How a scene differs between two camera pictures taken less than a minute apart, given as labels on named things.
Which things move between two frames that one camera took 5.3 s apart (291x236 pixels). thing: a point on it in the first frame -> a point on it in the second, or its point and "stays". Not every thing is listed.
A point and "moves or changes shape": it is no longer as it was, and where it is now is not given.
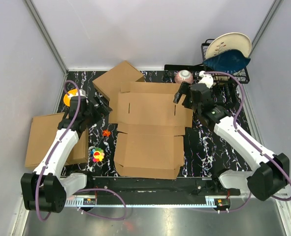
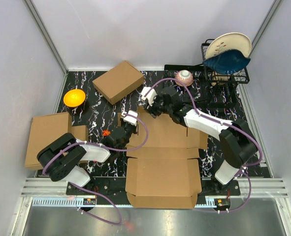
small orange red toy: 106,132 stays
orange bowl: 67,99 stays
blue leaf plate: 232,60 stays
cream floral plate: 235,41 stays
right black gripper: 183,89 -> 150,109
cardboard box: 149,141 moves or changes shape
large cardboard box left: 43,130 stays
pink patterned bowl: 183,75 stays
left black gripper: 102,111 -> 134,128
